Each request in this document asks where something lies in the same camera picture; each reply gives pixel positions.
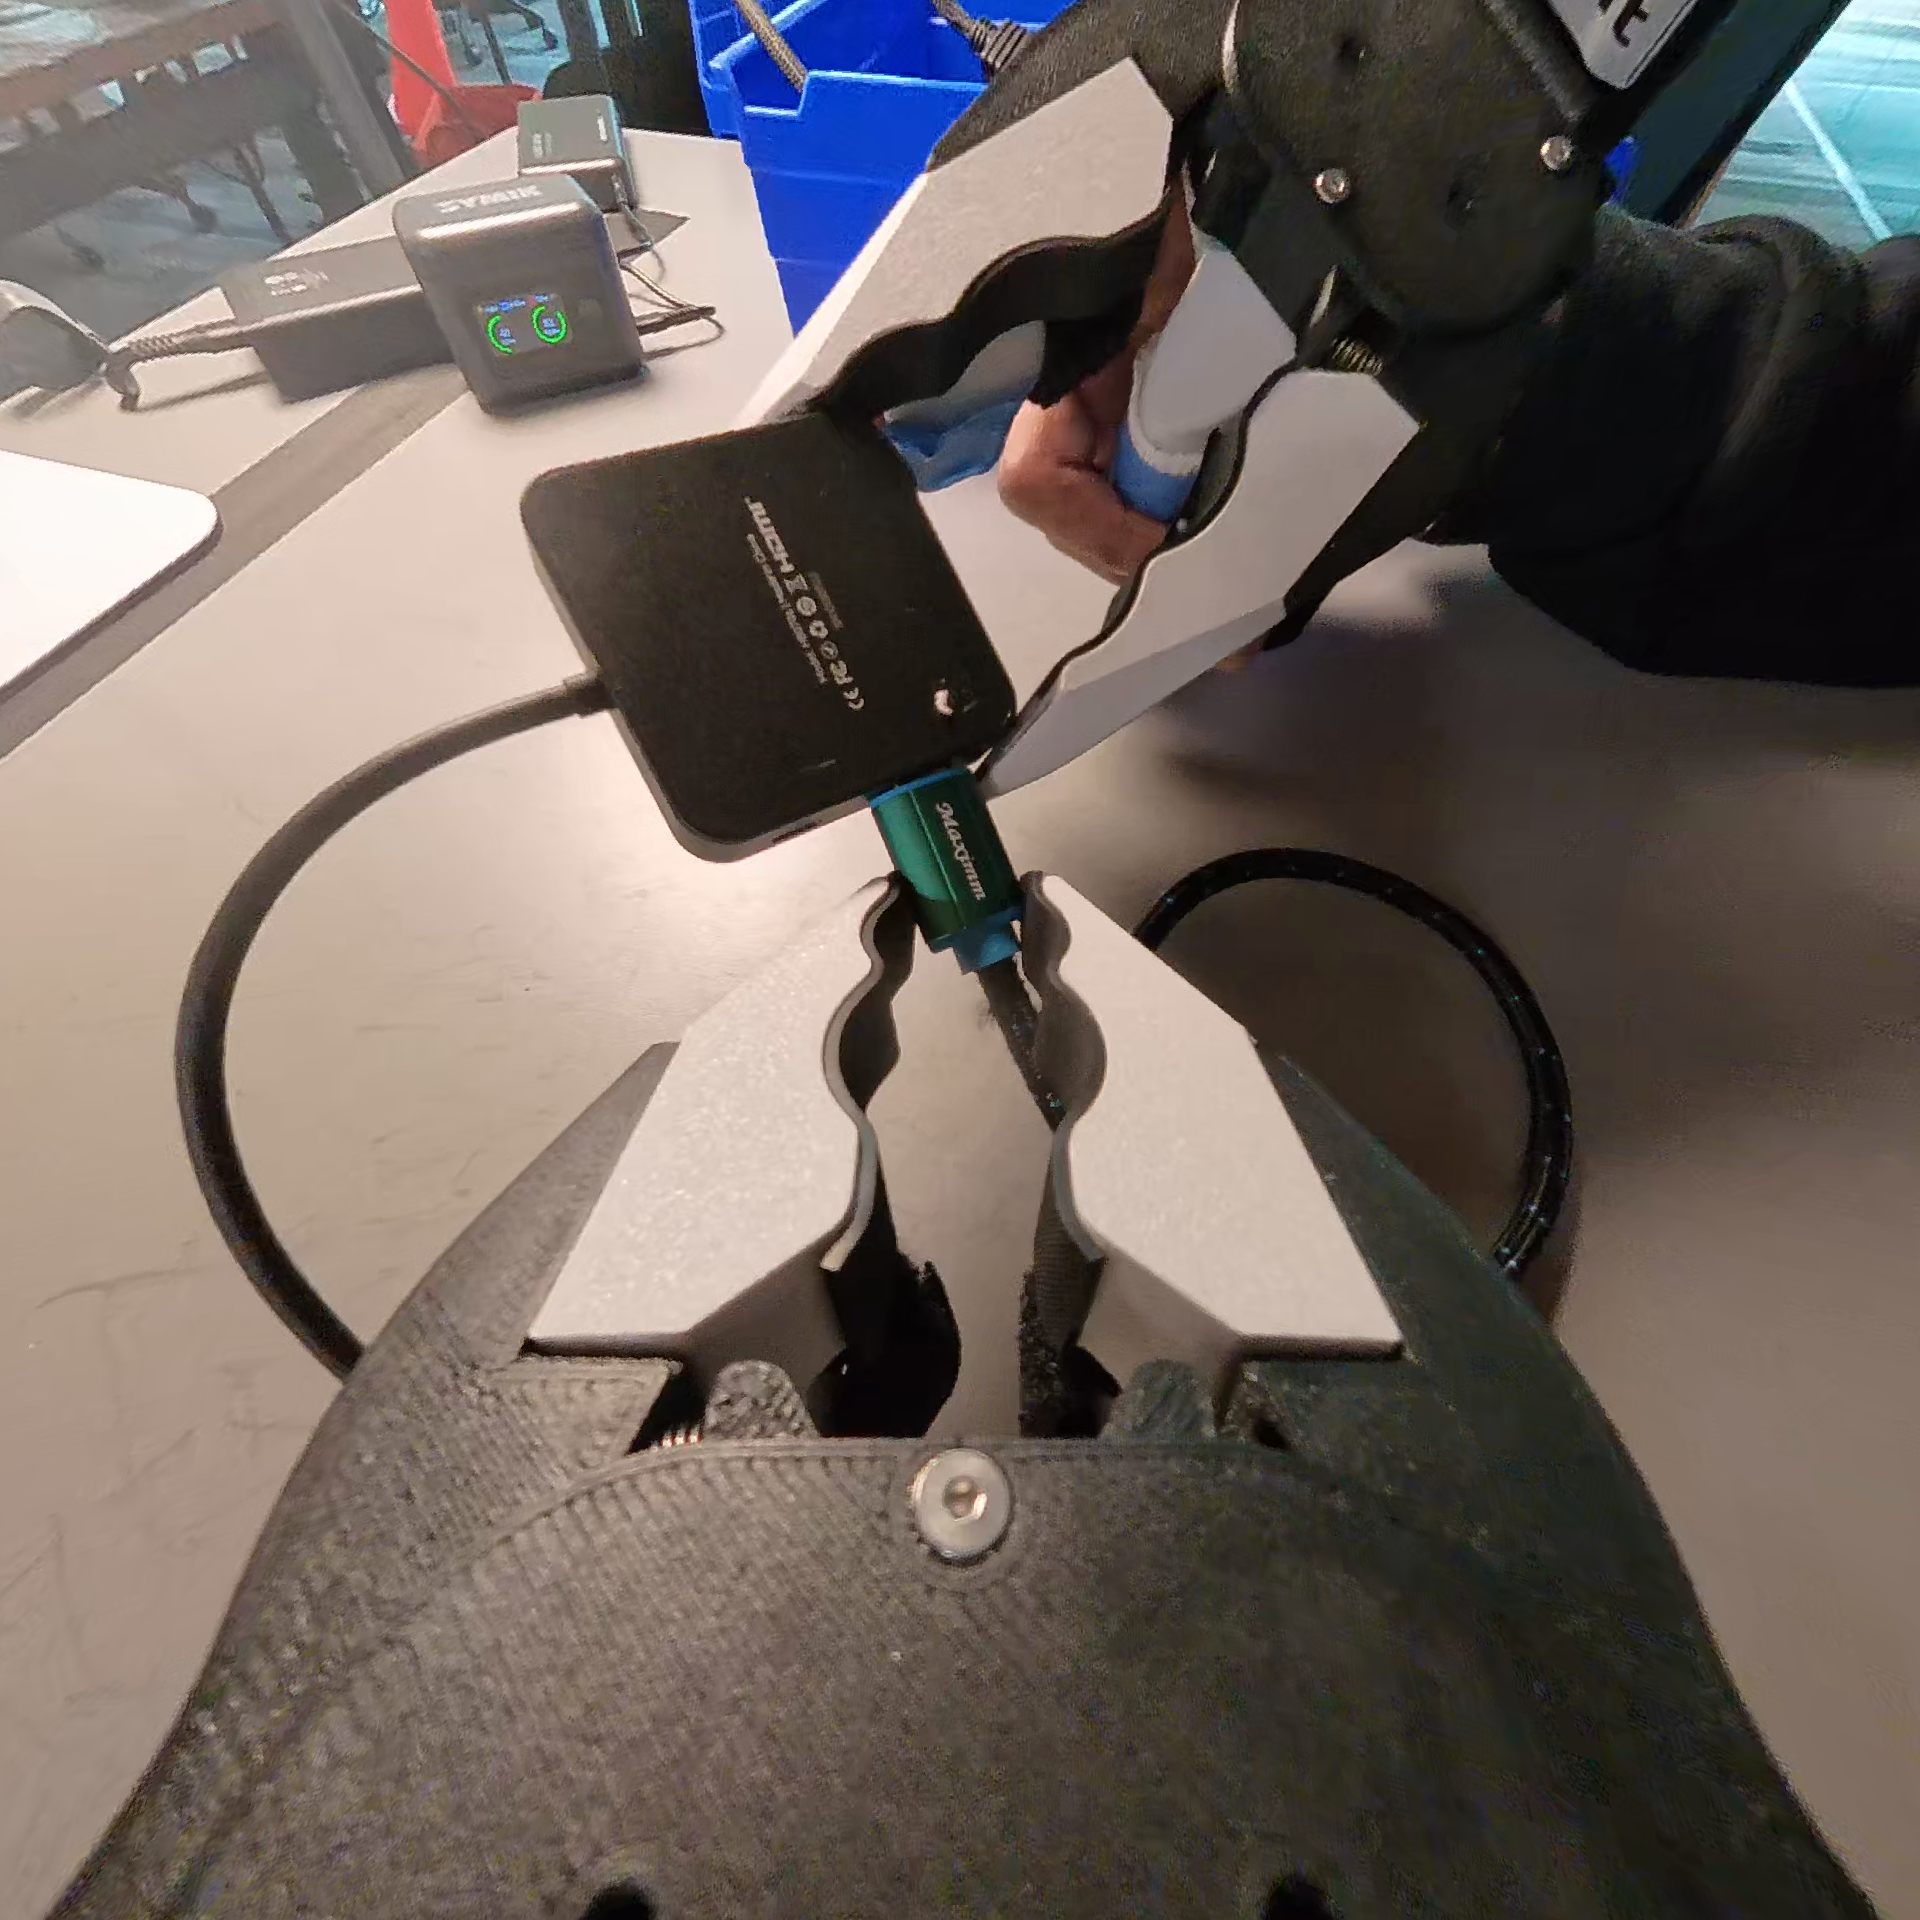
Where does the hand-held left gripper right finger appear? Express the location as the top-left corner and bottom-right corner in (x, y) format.
(1027, 872), (1408, 1363)

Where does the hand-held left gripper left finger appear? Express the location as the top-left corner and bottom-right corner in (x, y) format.
(529, 878), (904, 1366)

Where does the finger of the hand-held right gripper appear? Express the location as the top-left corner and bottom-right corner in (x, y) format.
(979, 363), (1423, 798)
(739, 56), (1186, 424)

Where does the large blue bin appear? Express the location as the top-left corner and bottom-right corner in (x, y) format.
(691, 0), (1081, 338)

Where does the green plug braided hdmi cable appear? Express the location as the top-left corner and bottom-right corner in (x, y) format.
(871, 773), (1576, 1278)

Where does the black hdmi switch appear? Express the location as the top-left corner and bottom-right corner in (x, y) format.
(519, 410), (1020, 864)

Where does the black square HDMI hub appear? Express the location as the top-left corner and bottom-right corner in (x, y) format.
(177, 674), (608, 1378)

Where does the person's right forearm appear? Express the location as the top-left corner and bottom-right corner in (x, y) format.
(1424, 209), (1920, 688)

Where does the person's right hand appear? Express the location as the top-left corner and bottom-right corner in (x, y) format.
(998, 357), (1191, 589)

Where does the small grey device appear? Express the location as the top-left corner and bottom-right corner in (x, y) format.
(516, 93), (640, 213)

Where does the black power bank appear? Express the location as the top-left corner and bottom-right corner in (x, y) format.
(393, 169), (652, 416)

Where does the red plastic bin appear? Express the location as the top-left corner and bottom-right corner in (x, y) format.
(386, 0), (496, 159)

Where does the black power adapter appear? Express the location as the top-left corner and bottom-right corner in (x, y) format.
(220, 246), (454, 405)

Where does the wooden work table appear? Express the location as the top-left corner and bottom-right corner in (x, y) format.
(0, 0), (408, 242)

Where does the white base lamp stand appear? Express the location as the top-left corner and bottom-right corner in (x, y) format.
(0, 447), (225, 696)

